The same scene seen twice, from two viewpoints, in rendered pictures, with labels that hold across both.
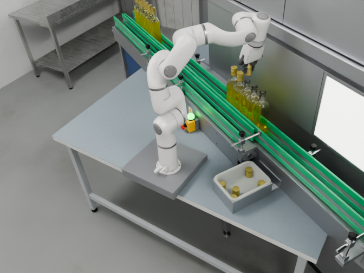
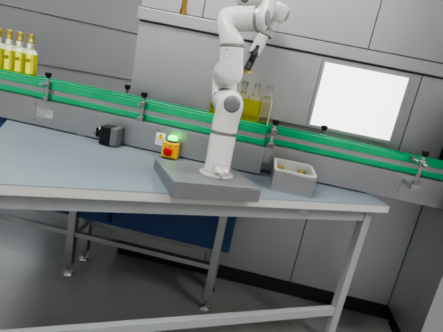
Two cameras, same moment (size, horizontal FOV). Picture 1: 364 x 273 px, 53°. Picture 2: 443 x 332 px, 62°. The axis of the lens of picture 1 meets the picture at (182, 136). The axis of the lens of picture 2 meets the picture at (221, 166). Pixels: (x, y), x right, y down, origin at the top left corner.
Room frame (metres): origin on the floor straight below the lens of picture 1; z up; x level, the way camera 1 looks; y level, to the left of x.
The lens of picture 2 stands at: (0.62, 1.23, 1.17)
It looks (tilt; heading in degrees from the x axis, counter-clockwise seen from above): 14 degrees down; 300
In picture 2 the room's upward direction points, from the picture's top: 11 degrees clockwise
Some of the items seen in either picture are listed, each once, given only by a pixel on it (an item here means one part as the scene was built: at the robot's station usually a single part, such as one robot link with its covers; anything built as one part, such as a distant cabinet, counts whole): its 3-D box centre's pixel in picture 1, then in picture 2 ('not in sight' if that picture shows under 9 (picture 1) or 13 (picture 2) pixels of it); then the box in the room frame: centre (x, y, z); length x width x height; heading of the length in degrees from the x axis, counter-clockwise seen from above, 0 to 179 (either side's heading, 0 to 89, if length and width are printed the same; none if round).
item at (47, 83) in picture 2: (145, 54); (44, 87); (2.21, 0.19, 0.94); 0.07 x 0.04 x 0.13; 115
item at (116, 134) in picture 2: not in sight; (111, 136); (1.88, 0.06, 0.79); 0.08 x 0.08 x 0.08; 25
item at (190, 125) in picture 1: (190, 123); (171, 149); (1.63, -0.06, 0.79); 0.07 x 0.07 x 0.07; 25
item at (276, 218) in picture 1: (229, 107); (172, 146); (1.82, -0.31, 0.73); 1.58 x 1.52 x 0.04; 53
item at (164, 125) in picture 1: (167, 128); (227, 111); (1.31, 0.07, 1.03); 0.13 x 0.10 x 0.16; 133
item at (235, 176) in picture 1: (241, 185); (292, 176); (1.12, -0.26, 0.80); 0.22 x 0.17 x 0.09; 115
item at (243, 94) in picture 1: (246, 106); (239, 113); (1.48, -0.34, 0.99); 0.06 x 0.06 x 0.21; 26
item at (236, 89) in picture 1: (239, 101); not in sight; (1.53, -0.31, 0.99); 0.06 x 0.06 x 0.21; 25
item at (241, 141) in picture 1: (245, 140); (273, 133); (1.27, -0.30, 0.95); 0.17 x 0.03 x 0.12; 115
